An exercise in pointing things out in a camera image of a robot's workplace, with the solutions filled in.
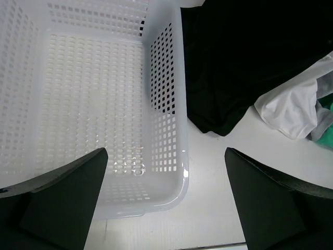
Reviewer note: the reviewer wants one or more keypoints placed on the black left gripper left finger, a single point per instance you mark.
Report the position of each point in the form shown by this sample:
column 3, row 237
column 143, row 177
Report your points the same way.
column 53, row 210

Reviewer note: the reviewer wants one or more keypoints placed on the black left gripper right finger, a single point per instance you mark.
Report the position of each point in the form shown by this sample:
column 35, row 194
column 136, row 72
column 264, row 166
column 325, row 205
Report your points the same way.
column 277, row 210

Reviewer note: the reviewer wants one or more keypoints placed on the white tank top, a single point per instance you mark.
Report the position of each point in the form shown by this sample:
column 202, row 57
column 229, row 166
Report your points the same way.
column 290, row 107

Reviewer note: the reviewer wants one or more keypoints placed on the black tank top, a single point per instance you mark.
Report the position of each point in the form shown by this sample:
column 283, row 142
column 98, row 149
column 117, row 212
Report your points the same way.
column 236, row 51

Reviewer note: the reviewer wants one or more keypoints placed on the green tank top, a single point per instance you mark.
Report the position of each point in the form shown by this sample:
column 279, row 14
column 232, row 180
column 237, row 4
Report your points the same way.
column 328, row 132

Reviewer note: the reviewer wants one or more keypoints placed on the grey tank top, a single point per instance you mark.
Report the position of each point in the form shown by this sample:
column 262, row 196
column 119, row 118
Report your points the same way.
column 324, row 84

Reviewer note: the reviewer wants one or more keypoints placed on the white perforated plastic basket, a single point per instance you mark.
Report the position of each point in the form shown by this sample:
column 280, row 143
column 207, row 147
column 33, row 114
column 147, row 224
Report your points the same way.
column 81, row 75

